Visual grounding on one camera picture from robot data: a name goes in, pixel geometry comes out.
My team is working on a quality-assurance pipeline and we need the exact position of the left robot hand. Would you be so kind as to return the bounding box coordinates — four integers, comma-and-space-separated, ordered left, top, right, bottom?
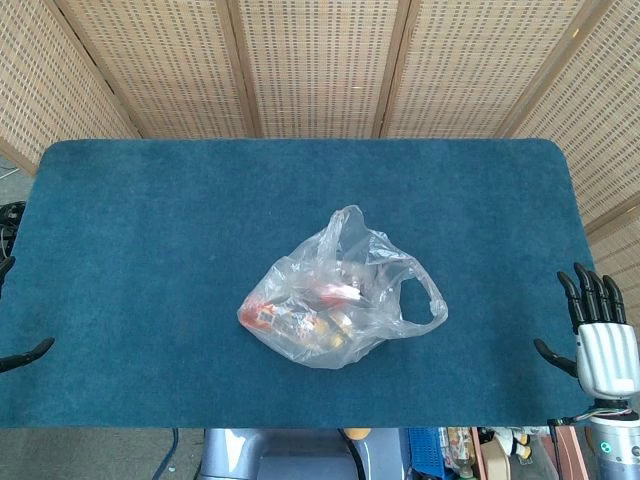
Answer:
0, 257, 55, 374

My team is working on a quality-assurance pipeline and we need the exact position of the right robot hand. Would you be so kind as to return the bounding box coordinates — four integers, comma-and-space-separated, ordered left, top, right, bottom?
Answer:
533, 262, 640, 401

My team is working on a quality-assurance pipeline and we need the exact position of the clear plastic bag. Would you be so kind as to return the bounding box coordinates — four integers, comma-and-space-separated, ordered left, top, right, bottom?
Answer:
236, 203, 450, 371

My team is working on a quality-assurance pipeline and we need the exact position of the pink box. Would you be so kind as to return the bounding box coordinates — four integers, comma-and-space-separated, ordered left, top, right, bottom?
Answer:
549, 424, 591, 480

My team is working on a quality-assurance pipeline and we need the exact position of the white and yellow plush toy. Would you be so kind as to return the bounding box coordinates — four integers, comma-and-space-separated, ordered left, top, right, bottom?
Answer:
499, 428, 532, 459

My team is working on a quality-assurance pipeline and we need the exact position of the tan cardboard box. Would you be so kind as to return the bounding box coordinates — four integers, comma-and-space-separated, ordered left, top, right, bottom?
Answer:
472, 437, 511, 480

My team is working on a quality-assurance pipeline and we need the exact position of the blue carpet table mat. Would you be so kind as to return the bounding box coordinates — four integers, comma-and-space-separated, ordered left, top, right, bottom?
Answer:
0, 138, 630, 430

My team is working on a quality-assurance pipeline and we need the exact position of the clear plastic bottle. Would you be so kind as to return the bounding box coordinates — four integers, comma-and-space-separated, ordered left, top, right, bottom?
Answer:
446, 427, 475, 479

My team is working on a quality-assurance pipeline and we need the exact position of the blue plastic crate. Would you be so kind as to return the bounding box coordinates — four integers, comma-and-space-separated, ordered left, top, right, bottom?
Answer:
407, 427, 449, 479

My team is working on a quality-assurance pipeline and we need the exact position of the red and yellow snack packet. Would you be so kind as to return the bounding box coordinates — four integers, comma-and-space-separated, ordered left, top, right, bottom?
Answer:
238, 293, 284, 332

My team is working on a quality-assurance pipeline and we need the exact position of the blue-grey robot torso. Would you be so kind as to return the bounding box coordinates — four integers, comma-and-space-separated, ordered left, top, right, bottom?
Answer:
199, 428, 414, 480

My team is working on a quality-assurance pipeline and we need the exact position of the red wrapped snack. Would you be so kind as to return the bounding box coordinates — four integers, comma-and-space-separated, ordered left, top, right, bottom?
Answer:
318, 281, 362, 305

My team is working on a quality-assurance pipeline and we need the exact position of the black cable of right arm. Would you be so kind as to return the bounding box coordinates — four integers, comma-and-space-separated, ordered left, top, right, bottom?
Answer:
547, 415, 576, 471

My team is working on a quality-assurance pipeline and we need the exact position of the black equipment with cables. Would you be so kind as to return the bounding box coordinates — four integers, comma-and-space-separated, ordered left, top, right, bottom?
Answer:
0, 200, 27, 261

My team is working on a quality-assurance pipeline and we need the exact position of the blue floor cable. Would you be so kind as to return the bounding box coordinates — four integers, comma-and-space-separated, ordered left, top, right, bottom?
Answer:
152, 428, 180, 479

